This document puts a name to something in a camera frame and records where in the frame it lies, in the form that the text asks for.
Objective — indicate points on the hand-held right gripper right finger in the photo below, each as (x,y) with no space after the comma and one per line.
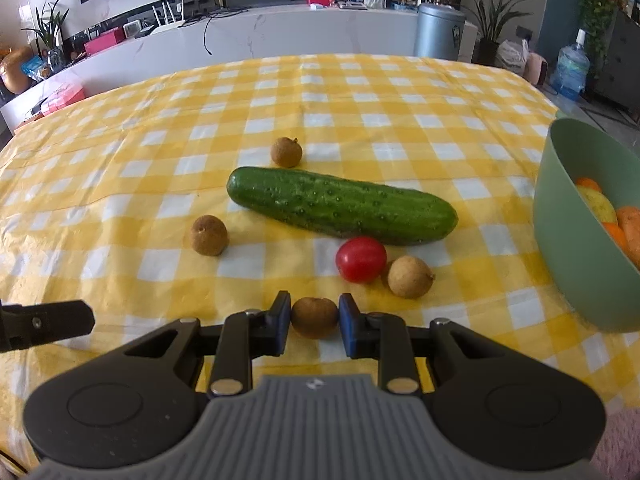
(350,325)

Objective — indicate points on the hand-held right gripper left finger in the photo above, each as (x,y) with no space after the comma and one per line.
(280,320)

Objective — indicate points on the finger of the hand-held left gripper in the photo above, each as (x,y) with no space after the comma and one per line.
(50,320)

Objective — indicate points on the brown longan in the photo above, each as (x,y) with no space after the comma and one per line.
(410,277)
(287,152)
(315,317)
(209,236)

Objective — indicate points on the green plastic bowl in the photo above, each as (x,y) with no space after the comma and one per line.
(565,240)

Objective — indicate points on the green and red mango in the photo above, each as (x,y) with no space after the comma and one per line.
(597,206)

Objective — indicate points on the red tomato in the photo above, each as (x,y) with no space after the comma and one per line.
(361,260)

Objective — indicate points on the green cucumber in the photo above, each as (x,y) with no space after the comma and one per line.
(340,205)

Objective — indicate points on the yellow checked tablecloth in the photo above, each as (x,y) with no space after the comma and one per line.
(150,160)

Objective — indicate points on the pink storage box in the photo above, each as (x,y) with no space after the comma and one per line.
(62,99)
(104,41)

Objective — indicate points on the golden ornament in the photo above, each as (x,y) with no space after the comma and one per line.
(15,70)

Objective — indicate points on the small potted green plant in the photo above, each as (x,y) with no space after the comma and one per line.
(47,35)

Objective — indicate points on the white television cabinet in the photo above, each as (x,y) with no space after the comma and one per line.
(300,30)

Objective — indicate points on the pink fluffy rug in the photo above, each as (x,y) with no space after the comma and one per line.
(620,445)

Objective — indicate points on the large orange fruit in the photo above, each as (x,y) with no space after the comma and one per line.
(631,225)

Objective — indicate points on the grey metal trash can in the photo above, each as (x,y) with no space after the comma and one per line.
(439,30)

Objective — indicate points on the white plastic bag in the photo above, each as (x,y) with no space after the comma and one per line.
(511,55)

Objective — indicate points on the pink space heater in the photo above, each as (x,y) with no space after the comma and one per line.
(536,69)

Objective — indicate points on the potted long-leaf plant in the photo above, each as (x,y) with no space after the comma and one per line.
(487,35)

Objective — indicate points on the white router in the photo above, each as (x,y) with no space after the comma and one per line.
(169,17)

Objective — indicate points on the blue water jug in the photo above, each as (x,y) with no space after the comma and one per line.
(570,72)

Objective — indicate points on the dark grey drawer cabinet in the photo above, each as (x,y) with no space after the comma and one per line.
(620,60)

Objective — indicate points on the green climbing plant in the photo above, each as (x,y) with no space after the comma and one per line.
(595,0)

